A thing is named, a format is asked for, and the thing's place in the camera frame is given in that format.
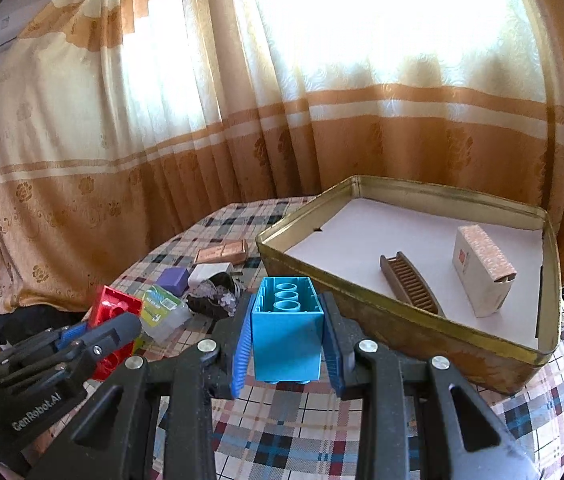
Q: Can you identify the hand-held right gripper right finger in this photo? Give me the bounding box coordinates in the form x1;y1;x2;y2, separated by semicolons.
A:
319;292;538;480

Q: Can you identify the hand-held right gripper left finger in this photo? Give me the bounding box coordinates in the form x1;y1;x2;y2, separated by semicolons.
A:
27;292;258;480

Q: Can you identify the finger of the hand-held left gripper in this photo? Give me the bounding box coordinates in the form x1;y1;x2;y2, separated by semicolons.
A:
64;312;143;386
0;324;88;373

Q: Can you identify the red building block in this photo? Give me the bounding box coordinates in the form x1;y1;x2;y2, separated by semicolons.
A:
84;285;144;381

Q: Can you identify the blue building block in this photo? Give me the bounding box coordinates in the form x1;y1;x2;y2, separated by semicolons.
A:
251;276;325;386

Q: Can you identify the clear plastic case green label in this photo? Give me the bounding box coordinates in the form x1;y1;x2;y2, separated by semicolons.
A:
139;284;194;345

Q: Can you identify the dark hair clip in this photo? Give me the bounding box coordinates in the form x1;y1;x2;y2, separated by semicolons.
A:
185;272;248;318

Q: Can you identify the gold metal tin box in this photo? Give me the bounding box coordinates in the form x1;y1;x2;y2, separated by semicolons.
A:
255;175;563;396

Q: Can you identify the plain white box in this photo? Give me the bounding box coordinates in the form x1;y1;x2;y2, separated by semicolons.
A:
188;264;235;288

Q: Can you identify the purple box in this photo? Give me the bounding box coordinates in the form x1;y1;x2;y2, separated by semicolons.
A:
156;267;190;295

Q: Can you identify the brown wooden flat box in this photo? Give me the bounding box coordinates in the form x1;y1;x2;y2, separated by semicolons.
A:
193;239;250;265

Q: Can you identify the brown ribbed comb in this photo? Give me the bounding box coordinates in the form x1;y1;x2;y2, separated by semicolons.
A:
379;250;446;318

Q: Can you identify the white paper liner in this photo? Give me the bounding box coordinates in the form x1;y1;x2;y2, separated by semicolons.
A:
287;199;545;351

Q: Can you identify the white box with pink pattern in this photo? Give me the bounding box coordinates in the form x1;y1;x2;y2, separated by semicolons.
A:
452;225;518;318

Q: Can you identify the beige and orange curtain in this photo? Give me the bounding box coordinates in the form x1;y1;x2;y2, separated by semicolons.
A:
0;0;564;318

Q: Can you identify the white air conditioner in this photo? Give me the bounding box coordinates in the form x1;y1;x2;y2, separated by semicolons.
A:
0;12;28;57

